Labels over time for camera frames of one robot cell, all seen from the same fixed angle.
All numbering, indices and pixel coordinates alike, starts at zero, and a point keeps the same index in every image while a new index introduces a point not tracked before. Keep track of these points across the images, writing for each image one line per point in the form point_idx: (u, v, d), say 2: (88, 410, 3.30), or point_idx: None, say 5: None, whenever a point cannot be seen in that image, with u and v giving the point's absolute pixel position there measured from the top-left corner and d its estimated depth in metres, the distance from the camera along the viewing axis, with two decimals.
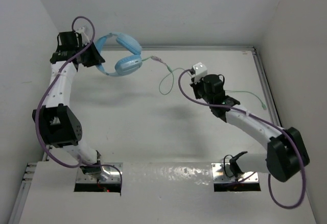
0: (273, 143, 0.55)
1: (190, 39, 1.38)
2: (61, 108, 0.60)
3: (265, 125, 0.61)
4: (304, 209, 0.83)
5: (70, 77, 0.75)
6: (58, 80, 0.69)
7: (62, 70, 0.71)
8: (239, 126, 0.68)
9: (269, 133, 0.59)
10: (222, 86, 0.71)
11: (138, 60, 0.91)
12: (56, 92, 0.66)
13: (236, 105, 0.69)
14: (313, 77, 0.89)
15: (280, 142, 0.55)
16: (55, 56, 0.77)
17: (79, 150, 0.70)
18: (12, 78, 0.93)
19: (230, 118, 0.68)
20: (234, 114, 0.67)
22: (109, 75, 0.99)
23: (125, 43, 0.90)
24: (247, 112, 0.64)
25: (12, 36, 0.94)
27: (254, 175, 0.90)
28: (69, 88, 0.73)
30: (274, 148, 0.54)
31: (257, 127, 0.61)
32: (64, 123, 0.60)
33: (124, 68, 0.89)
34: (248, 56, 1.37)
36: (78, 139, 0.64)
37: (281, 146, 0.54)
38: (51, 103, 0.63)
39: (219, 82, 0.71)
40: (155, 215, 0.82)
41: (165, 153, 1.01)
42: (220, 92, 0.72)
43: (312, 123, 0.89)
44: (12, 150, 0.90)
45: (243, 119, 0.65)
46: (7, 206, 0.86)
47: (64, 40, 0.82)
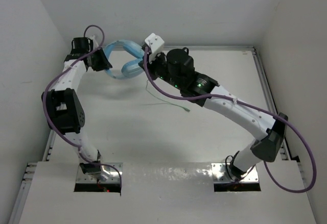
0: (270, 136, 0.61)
1: (189, 39, 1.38)
2: (68, 91, 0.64)
3: (253, 112, 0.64)
4: (305, 209, 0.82)
5: (80, 73, 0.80)
6: (69, 72, 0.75)
7: (73, 65, 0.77)
8: (220, 112, 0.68)
9: (261, 123, 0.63)
10: (191, 66, 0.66)
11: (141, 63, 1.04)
12: (66, 80, 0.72)
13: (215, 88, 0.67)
14: (313, 76, 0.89)
15: (274, 133, 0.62)
16: (69, 56, 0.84)
17: (81, 140, 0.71)
18: (12, 78, 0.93)
19: (211, 104, 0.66)
20: (217, 101, 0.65)
22: (116, 78, 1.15)
23: (131, 48, 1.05)
24: (234, 100, 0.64)
25: (13, 36, 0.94)
27: (254, 175, 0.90)
28: (77, 81, 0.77)
30: (273, 142, 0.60)
31: (249, 117, 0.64)
32: (69, 105, 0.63)
33: (130, 69, 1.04)
34: (247, 57, 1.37)
36: (80, 124, 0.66)
37: (276, 137, 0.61)
38: (60, 88, 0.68)
39: (188, 62, 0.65)
40: (155, 216, 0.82)
41: (166, 153, 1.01)
42: (190, 73, 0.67)
43: (312, 123, 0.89)
44: (12, 150, 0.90)
45: (230, 107, 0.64)
46: (7, 206, 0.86)
47: (77, 44, 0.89)
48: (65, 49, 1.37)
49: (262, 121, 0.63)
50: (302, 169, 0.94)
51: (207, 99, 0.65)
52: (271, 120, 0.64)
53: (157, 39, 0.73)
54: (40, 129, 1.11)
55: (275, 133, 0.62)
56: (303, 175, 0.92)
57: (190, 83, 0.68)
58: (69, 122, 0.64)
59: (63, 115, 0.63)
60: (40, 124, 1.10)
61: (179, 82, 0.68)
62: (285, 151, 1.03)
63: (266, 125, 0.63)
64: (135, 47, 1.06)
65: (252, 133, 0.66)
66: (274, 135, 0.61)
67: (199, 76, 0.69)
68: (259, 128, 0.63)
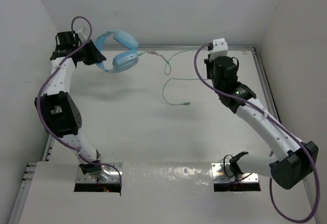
0: (290, 157, 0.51)
1: (189, 39, 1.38)
2: (62, 95, 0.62)
3: (279, 130, 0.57)
4: (305, 209, 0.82)
5: (69, 71, 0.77)
6: (59, 72, 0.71)
7: (62, 64, 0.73)
8: (249, 123, 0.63)
9: (285, 144, 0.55)
10: (234, 73, 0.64)
11: (133, 55, 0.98)
12: (57, 81, 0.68)
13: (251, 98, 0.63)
14: (313, 76, 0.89)
15: (297, 157, 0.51)
16: (55, 53, 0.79)
17: (79, 142, 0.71)
18: (12, 78, 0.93)
19: (241, 112, 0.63)
20: (249, 110, 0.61)
22: (108, 71, 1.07)
23: (121, 39, 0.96)
24: (265, 114, 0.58)
25: (13, 36, 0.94)
27: (253, 175, 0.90)
28: (69, 81, 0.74)
30: (291, 164, 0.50)
31: (274, 134, 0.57)
32: (64, 108, 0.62)
33: (120, 63, 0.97)
34: (248, 57, 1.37)
36: (78, 126, 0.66)
37: (297, 161, 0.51)
38: (53, 91, 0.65)
39: (232, 67, 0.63)
40: (155, 216, 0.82)
41: (166, 153, 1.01)
42: (232, 79, 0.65)
43: (311, 123, 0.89)
44: (11, 150, 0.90)
45: (259, 121, 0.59)
46: (7, 206, 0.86)
47: (62, 39, 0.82)
48: None
49: (287, 142, 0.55)
50: None
51: (240, 105, 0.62)
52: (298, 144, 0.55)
53: (223, 44, 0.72)
54: (40, 129, 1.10)
55: (297, 157, 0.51)
56: None
57: (229, 89, 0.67)
58: (66, 126, 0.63)
59: (59, 119, 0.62)
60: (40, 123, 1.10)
61: (219, 84, 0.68)
62: None
63: (290, 147, 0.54)
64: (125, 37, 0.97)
65: (273, 152, 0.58)
66: (295, 158, 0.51)
67: (240, 85, 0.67)
68: (280, 146, 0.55)
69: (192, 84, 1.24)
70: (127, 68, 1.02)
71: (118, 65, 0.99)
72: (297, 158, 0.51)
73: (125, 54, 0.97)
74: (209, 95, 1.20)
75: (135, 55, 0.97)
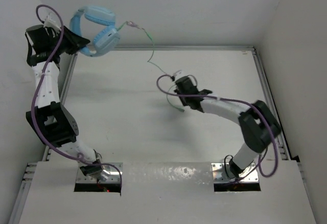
0: (243, 118, 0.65)
1: (189, 39, 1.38)
2: (55, 105, 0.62)
3: (234, 104, 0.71)
4: (305, 210, 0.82)
5: (55, 75, 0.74)
6: (46, 80, 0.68)
7: (45, 71, 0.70)
8: (213, 111, 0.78)
9: (237, 109, 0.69)
10: (190, 82, 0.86)
11: (112, 32, 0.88)
12: (46, 92, 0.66)
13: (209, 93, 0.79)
14: (313, 77, 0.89)
15: (249, 116, 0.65)
16: (34, 58, 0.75)
17: (78, 147, 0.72)
18: (12, 78, 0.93)
19: (204, 105, 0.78)
20: (208, 101, 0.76)
22: (93, 55, 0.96)
23: (92, 17, 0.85)
24: (217, 97, 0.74)
25: (12, 36, 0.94)
27: (254, 175, 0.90)
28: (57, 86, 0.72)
30: (246, 122, 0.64)
31: (228, 107, 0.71)
32: (59, 118, 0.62)
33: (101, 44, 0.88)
34: (247, 56, 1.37)
36: (76, 132, 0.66)
37: (251, 119, 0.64)
38: (43, 103, 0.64)
39: (187, 80, 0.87)
40: (155, 215, 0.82)
41: (166, 153, 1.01)
42: (192, 88, 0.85)
43: (312, 123, 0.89)
44: (12, 150, 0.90)
45: (215, 104, 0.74)
46: (7, 206, 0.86)
47: (38, 41, 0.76)
48: None
49: (239, 109, 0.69)
50: (302, 169, 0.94)
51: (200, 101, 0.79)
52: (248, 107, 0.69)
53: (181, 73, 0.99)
54: None
55: (250, 116, 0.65)
56: (303, 175, 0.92)
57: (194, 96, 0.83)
58: (64, 135, 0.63)
59: (55, 130, 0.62)
60: None
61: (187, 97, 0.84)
62: (285, 151, 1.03)
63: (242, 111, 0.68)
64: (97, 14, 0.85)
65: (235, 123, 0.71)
66: (248, 117, 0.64)
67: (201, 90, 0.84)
68: (236, 115, 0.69)
69: None
70: (111, 47, 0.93)
71: (100, 47, 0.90)
72: (249, 117, 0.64)
73: (102, 34, 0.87)
74: None
75: (114, 31, 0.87)
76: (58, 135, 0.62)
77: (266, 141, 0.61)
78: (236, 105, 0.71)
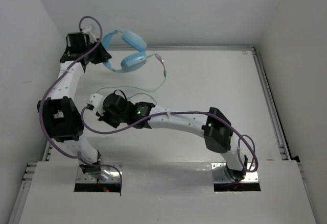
0: (207, 132, 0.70)
1: (189, 39, 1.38)
2: (65, 100, 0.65)
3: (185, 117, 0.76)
4: (305, 210, 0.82)
5: (78, 75, 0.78)
6: (65, 76, 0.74)
7: (69, 68, 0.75)
8: (163, 126, 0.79)
9: (196, 123, 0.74)
10: (123, 100, 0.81)
11: (142, 57, 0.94)
12: (63, 86, 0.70)
13: (151, 108, 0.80)
14: (313, 77, 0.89)
15: (211, 128, 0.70)
16: (65, 56, 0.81)
17: (80, 147, 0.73)
18: (12, 77, 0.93)
19: (153, 123, 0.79)
20: (156, 119, 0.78)
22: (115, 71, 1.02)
23: (130, 40, 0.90)
24: (167, 114, 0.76)
25: (12, 36, 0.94)
27: (254, 175, 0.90)
28: (76, 84, 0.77)
30: (210, 136, 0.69)
31: (186, 123, 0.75)
32: (65, 114, 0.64)
33: (130, 65, 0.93)
34: (247, 57, 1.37)
36: (79, 133, 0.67)
37: (213, 130, 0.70)
38: (56, 96, 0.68)
39: (119, 99, 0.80)
40: (155, 216, 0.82)
41: (166, 153, 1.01)
42: (126, 105, 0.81)
43: (312, 123, 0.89)
44: (12, 151, 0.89)
45: (168, 121, 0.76)
46: (7, 206, 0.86)
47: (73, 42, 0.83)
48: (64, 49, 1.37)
49: (198, 123, 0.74)
50: (302, 169, 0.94)
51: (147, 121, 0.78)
52: (204, 119, 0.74)
53: (95, 96, 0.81)
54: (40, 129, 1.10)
55: (211, 127, 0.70)
56: (303, 175, 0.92)
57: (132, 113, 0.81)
58: (67, 132, 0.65)
59: (60, 125, 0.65)
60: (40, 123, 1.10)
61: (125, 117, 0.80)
62: (285, 151, 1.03)
63: (202, 123, 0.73)
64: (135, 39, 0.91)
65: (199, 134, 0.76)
66: (209, 129, 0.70)
67: (138, 104, 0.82)
68: (195, 127, 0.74)
69: (192, 84, 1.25)
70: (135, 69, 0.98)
71: (126, 67, 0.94)
72: (211, 128, 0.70)
73: (134, 56, 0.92)
74: (209, 95, 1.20)
75: (144, 57, 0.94)
76: (62, 131, 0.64)
77: (227, 140, 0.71)
78: (192, 119, 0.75)
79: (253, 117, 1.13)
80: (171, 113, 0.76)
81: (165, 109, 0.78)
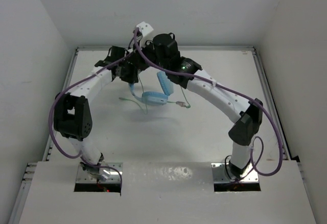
0: (242, 118, 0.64)
1: (189, 39, 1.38)
2: (80, 100, 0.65)
3: (226, 94, 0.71)
4: (305, 210, 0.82)
5: (104, 81, 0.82)
6: (93, 78, 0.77)
7: (98, 73, 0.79)
8: (200, 93, 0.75)
9: (236, 106, 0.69)
10: (175, 48, 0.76)
11: (163, 100, 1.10)
12: (85, 86, 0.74)
13: (198, 69, 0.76)
14: (314, 76, 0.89)
15: (247, 116, 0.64)
16: (100, 62, 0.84)
17: (83, 147, 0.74)
18: (12, 77, 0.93)
19: (192, 86, 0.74)
20: (199, 83, 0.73)
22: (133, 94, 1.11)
23: (162, 78, 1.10)
24: (213, 83, 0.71)
25: (13, 36, 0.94)
27: (253, 175, 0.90)
28: (98, 89, 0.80)
30: (244, 123, 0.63)
31: (226, 100, 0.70)
32: (76, 114, 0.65)
33: (150, 99, 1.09)
34: (247, 57, 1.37)
36: (84, 135, 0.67)
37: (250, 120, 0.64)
38: (76, 93, 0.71)
39: (172, 44, 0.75)
40: (155, 215, 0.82)
41: (166, 153, 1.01)
42: (174, 54, 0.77)
43: (312, 123, 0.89)
44: (12, 150, 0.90)
45: (210, 90, 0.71)
46: (7, 206, 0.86)
47: (113, 53, 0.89)
48: (64, 49, 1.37)
49: (237, 108, 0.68)
50: (302, 169, 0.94)
51: (189, 80, 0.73)
52: (246, 105, 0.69)
53: (147, 26, 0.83)
54: (40, 129, 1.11)
55: (248, 116, 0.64)
56: (303, 175, 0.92)
57: (176, 65, 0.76)
58: (73, 131, 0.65)
59: (68, 121, 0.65)
60: (40, 124, 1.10)
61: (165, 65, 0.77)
62: (285, 151, 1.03)
63: (241, 109, 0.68)
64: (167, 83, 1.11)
65: (231, 119, 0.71)
66: (247, 118, 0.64)
67: (185, 59, 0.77)
68: (233, 110, 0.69)
69: None
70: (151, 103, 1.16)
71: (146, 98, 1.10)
72: (248, 118, 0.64)
73: (158, 96, 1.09)
74: None
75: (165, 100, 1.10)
76: (67, 128, 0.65)
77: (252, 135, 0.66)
78: (234, 99, 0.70)
79: None
80: (217, 84, 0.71)
81: (212, 78, 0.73)
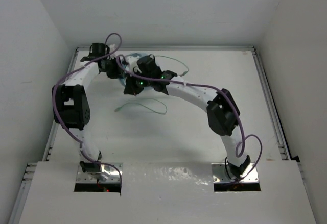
0: (211, 106, 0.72)
1: (190, 39, 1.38)
2: (78, 88, 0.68)
3: (199, 90, 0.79)
4: (305, 210, 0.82)
5: (91, 73, 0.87)
6: (82, 70, 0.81)
7: (87, 65, 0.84)
8: (179, 95, 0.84)
9: (205, 97, 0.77)
10: (154, 64, 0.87)
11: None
12: (78, 77, 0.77)
13: (174, 76, 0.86)
14: (313, 76, 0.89)
15: (215, 104, 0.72)
16: (85, 57, 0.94)
17: (83, 138, 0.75)
18: (12, 78, 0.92)
19: (170, 90, 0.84)
20: (173, 86, 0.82)
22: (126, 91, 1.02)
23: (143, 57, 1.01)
24: (184, 82, 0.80)
25: (12, 36, 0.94)
27: (254, 175, 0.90)
28: (88, 80, 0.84)
30: (212, 109, 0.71)
31: (195, 95, 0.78)
32: (76, 101, 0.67)
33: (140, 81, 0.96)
34: (247, 56, 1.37)
36: (85, 122, 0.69)
37: (217, 106, 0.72)
38: (72, 83, 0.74)
39: (150, 60, 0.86)
40: (155, 216, 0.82)
41: (166, 153, 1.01)
42: (155, 69, 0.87)
43: (312, 123, 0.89)
44: (12, 150, 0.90)
45: (183, 90, 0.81)
46: (7, 206, 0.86)
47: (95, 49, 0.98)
48: (64, 49, 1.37)
49: (206, 98, 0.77)
50: (302, 169, 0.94)
51: (166, 85, 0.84)
52: (214, 95, 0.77)
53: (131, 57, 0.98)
54: (40, 130, 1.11)
55: (216, 104, 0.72)
56: (303, 175, 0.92)
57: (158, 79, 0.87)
58: (74, 119, 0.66)
59: (68, 110, 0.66)
60: (40, 124, 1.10)
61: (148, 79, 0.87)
62: (285, 151, 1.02)
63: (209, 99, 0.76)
64: None
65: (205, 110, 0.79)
66: (214, 106, 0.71)
67: (164, 72, 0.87)
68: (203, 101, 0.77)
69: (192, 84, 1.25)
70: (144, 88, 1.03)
71: None
72: (216, 105, 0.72)
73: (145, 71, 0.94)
74: None
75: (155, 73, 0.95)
76: (69, 117, 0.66)
77: (229, 124, 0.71)
78: (203, 92, 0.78)
79: (253, 118, 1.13)
80: (187, 83, 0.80)
81: (183, 79, 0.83)
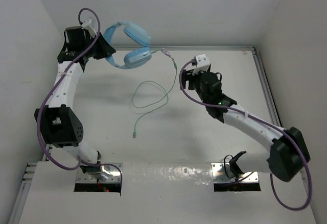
0: (276, 146, 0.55)
1: (189, 39, 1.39)
2: (63, 110, 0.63)
3: (266, 127, 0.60)
4: (305, 211, 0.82)
5: (75, 76, 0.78)
6: (64, 80, 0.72)
7: (67, 71, 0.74)
8: (236, 126, 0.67)
9: (270, 134, 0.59)
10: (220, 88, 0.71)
11: (146, 53, 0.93)
12: (61, 92, 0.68)
13: (233, 104, 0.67)
14: (314, 76, 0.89)
15: (282, 145, 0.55)
16: (63, 55, 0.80)
17: (79, 151, 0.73)
18: (12, 77, 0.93)
19: (227, 119, 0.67)
20: (232, 114, 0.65)
22: (118, 68, 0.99)
23: (132, 34, 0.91)
24: (246, 113, 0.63)
25: (12, 35, 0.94)
27: (254, 175, 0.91)
28: (74, 87, 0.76)
30: (278, 151, 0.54)
31: (258, 129, 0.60)
32: (65, 123, 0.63)
33: (133, 61, 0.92)
34: (247, 56, 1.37)
36: (78, 140, 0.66)
37: (284, 148, 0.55)
38: (55, 103, 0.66)
39: (218, 83, 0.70)
40: (155, 215, 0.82)
41: (166, 152, 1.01)
42: (217, 93, 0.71)
43: (313, 123, 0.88)
44: (11, 150, 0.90)
45: (242, 121, 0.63)
46: (6, 207, 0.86)
47: (72, 39, 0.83)
48: None
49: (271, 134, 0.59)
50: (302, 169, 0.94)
51: (224, 112, 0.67)
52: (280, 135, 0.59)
53: (206, 59, 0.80)
54: None
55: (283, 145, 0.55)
56: (303, 175, 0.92)
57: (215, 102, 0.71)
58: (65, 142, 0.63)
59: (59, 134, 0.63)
60: None
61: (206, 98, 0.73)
62: None
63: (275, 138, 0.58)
64: (138, 32, 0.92)
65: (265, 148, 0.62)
66: (281, 146, 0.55)
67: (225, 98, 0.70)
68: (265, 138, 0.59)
69: None
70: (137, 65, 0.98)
71: (130, 63, 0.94)
72: (283, 147, 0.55)
73: (138, 52, 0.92)
74: None
75: (148, 53, 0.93)
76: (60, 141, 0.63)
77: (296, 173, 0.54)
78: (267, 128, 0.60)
79: None
80: (250, 114, 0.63)
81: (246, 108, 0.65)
